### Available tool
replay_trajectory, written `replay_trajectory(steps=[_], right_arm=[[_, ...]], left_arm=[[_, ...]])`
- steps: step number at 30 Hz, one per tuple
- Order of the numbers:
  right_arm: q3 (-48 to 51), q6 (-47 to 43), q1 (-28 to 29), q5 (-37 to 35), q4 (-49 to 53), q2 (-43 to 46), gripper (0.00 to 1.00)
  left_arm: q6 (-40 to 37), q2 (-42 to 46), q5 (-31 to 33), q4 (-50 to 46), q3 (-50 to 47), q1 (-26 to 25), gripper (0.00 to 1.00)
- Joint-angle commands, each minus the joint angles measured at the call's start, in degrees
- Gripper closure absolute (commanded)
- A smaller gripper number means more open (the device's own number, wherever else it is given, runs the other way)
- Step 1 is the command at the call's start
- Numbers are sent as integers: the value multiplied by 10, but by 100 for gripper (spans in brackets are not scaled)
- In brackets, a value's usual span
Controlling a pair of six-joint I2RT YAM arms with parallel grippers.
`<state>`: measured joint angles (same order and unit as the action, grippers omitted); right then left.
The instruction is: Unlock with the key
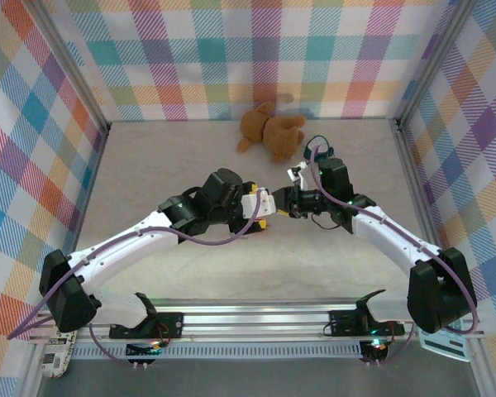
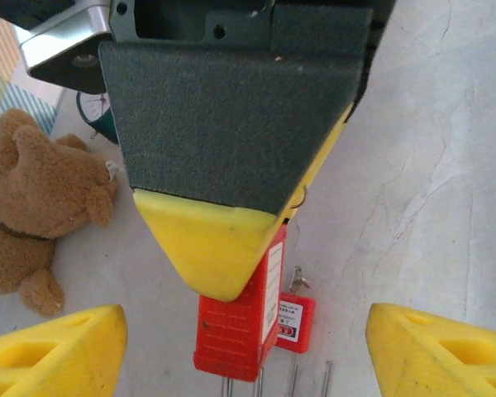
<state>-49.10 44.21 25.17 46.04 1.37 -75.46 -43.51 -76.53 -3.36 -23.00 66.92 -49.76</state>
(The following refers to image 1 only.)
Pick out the green alarm clock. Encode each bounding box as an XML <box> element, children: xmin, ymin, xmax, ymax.
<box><xmin>303</xmin><ymin>135</ymin><xmax>336</xmax><ymax>161</ymax></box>

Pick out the brown teddy bear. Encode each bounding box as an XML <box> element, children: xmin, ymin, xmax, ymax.
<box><xmin>236</xmin><ymin>102</ymin><xmax>308</xmax><ymax>165</ymax></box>

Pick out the right controller board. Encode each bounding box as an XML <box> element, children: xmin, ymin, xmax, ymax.
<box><xmin>360</xmin><ymin>337</ymin><xmax>390</xmax><ymax>367</ymax></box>

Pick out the controller board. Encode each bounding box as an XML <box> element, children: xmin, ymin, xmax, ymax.
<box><xmin>360</xmin><ymin>337</ymin><xmax>390</xmax><ymax>367</ymax></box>
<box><xmin>126</xmin><ymin>339</ymin><xmax>165</xmax><ymax>370</ymax></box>

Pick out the left controller board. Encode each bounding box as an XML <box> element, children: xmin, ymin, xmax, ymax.
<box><xmin>126</xmin><ymin>339</ymin><xmax>165</xmax><ymax>370</ymax></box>

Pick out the light blue calculator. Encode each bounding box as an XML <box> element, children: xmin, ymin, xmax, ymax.
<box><xmin>419</xmin><ymin>318</ymin><xmax>473</xmax><ymax>364</ymax></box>

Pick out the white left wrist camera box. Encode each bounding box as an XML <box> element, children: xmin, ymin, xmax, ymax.
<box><xmin>241</xmin><ymin>188</ymin><xmax>279</xmax><ymax>219</ymax></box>

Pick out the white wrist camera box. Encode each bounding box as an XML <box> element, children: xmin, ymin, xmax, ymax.
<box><xmin>241</xmin><ymin>188</ymin><xmax>279</xmax><ymax>219</ymax></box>
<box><xmin>286</xmin><ymin>161</ymin><xmax>310</xmax><ymax>188</ymax></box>

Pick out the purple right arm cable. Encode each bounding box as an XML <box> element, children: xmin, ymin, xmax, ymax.
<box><xmin>308</xmin><ymin>142</ymin><xmax>479</xmax><ymax>367</ymax></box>

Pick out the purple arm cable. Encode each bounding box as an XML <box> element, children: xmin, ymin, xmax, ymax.
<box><xmin>7</xmin><ymin>196</ymin><xmax>264</xmax><ymax>369</ymax></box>
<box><xmin>308</xmin><ymin>142</ymin><xmax>479</xmax><ymax>367</ymax></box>

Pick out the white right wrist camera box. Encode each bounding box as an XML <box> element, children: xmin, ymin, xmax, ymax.
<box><xmin>286</xmin><ymin>161</ymin><xmax>310</xmax><ymax>188</ymax></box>

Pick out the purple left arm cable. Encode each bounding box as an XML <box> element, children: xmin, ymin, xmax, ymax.
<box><xmin>7</xmin><ymin>196</ymin><xmax>264</xmax><ymax>369</ymax></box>

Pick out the aluminium side rail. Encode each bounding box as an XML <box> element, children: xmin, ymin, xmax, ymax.
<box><xmin>390</xmin><ymin>119</ymin><xmax>495</xmax><ymax>397</ymax></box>

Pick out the aluminium mounting rail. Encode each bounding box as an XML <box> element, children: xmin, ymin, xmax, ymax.
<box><xmin>28</xmin><ymin>298</ymin><xmax>487</xmax><ymax>345</ymax></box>

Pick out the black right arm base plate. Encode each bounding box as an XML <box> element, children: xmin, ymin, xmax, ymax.
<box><xmin>328</xmin><ymin>309</ymin><xmax>406</xmax><ymax>338</ymax></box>

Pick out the white slotted cable duct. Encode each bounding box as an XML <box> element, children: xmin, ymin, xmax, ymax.
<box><xmin>71</xmin><ymin>345</ymin><xmax>365</xmax><ymax>360</ymax></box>

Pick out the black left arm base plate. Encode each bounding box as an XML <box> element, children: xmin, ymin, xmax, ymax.
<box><xmin>109</xmin><ymin>312</ymin><xmax>185</xmax><ymax>341</ymax></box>

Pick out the aluminium frame post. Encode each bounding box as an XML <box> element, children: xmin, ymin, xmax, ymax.
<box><xmin>22</xmin><ymin>0</ymin><xmax>111</xmax><ymax>132</ymax></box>
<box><xmin>394</xmin><ymin>0</ymin><xmax>480</xmax><ymax>132</ymax></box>

